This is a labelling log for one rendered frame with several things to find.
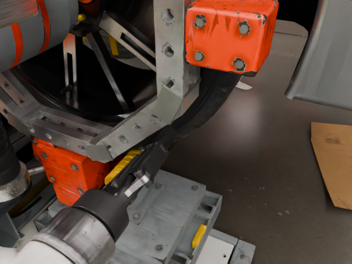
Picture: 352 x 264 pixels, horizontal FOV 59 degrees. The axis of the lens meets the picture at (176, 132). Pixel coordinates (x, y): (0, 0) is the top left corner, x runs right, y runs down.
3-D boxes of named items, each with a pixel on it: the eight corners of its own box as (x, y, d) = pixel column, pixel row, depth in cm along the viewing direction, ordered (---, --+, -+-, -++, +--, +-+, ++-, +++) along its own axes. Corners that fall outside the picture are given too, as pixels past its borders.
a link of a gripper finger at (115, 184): (108, 186, 44) (112, 184, 43) (149, 140, 52) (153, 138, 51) (126, 206, 45) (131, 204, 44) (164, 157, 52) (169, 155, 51)
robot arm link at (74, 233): (104, 290, 34) (133, 246, 38) (44, 233, 32) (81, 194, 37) (70, 292, 40) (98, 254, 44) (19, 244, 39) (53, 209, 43)
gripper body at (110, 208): (95, 252, 44) (130, 205, 50) (126, 244, 38) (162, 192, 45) (57, 215, 42) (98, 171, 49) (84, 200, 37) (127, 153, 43)
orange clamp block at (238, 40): (205, 43, 44) (270, 54, 41) (182, 65, 38) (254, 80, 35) (209, -10, 40) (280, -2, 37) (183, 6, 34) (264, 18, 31)
